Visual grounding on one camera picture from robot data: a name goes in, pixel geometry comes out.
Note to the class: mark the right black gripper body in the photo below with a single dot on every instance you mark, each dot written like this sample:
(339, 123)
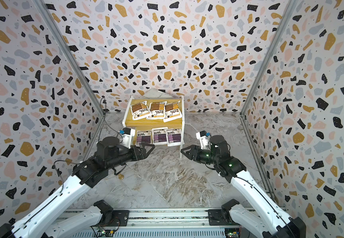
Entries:
(204, 157)

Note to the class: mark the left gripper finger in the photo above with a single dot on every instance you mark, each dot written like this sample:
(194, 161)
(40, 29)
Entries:
(139, 157)
(146, 148)

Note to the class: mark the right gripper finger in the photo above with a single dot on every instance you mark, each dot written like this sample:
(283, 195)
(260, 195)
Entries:
(190, 148)
(188, 154)

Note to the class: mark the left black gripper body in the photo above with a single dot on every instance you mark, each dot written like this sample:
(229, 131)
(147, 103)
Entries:
(134, 156)

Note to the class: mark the purple coffee bag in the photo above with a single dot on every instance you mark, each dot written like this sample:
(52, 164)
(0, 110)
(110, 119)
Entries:
(159, 136)
(143, 137)
(173, 137)

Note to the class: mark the brown coffee bag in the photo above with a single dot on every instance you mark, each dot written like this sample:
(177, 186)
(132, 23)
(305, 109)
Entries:
(140, 110)
(172, 112)
(157, 111)

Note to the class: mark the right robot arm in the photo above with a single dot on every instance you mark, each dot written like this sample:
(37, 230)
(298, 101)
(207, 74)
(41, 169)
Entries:
(269, 221)

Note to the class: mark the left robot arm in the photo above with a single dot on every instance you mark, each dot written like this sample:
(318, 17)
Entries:
(38, 223)

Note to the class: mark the two-tier wooden shelf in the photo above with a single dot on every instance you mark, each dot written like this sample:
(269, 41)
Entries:
(148, 125)

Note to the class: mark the grey marble slab behind shelf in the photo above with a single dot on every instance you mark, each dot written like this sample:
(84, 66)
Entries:
(156, 94)

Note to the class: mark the small brass chess piece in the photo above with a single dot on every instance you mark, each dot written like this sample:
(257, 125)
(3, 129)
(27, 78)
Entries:
(120, 176)

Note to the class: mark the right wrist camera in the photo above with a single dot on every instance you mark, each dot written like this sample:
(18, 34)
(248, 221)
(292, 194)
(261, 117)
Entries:
(203, 138)

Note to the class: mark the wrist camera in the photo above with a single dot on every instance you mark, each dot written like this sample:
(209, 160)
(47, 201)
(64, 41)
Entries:
(127, 135)
(203, 138)

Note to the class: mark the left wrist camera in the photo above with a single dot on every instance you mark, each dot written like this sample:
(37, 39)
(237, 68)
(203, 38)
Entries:
(127, 135)

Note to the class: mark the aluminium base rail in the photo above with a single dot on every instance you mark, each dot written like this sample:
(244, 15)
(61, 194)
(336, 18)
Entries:
(164, 223)

